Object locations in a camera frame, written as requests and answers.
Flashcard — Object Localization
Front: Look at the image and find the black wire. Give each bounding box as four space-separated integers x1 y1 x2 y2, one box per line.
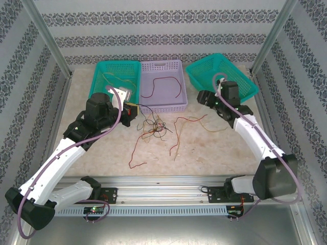
137 113 164 133
153 119 175 135
137 103 160 128

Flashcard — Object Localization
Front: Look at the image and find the red wire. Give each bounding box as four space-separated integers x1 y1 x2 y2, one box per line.
169 114 208 156
128 124 167 169
140 76 182 100

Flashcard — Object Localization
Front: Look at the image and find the teal plastic basket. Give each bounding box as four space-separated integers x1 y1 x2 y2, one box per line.
185 53 258 104
88 60 142 106

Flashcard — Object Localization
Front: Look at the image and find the yellow wire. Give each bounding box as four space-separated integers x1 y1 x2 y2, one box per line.
102 72 137 96
173 116 228 161
141 114 160 143

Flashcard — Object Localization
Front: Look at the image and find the lilac plastic basket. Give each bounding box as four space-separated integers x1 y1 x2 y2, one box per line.
138 60 189 114

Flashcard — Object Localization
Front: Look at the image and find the left small circuit board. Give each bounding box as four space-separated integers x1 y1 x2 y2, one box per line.
83 206 106 215

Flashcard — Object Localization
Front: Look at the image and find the small circuit board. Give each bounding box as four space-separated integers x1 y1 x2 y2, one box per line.
228 205 245 217
83 206 106 215

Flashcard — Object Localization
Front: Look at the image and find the right small circuit board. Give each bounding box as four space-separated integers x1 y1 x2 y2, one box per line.
228 205 245 217

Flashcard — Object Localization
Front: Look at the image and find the grey metal shelf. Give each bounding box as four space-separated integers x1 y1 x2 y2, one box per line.
15 204 316 245

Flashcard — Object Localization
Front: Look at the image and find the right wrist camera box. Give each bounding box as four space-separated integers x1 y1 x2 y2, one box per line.
215 78 227 97

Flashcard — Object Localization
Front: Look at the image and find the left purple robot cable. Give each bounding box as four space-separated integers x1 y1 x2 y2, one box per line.
17 85 126 239

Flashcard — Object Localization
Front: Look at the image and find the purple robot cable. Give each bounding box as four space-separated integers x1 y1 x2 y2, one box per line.
213 72 302 220
17 85 126 239

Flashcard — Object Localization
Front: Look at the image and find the aluminium side rail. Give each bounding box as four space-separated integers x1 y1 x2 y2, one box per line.
248 72 292 184
35 73 75 186

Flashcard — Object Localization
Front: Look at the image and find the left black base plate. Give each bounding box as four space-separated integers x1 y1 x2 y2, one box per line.
72 187 119 205

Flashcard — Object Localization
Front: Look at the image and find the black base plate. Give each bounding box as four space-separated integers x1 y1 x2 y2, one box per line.
207 185 255 204
72 187 119 205

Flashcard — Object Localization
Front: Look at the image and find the aluminium mounting rail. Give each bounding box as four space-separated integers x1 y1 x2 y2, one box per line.
24 175 304 205

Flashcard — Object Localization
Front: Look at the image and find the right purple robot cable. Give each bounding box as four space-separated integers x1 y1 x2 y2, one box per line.
213 72 302 220

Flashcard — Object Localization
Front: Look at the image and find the aluminium frame post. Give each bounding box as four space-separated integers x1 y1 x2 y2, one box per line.
249 0 299 76
21 0 75 77

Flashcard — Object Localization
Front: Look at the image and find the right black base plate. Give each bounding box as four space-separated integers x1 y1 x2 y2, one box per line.
207 185 255 204

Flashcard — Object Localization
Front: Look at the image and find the slotted grey cable duct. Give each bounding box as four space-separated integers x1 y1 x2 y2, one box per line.
34 205 228 217

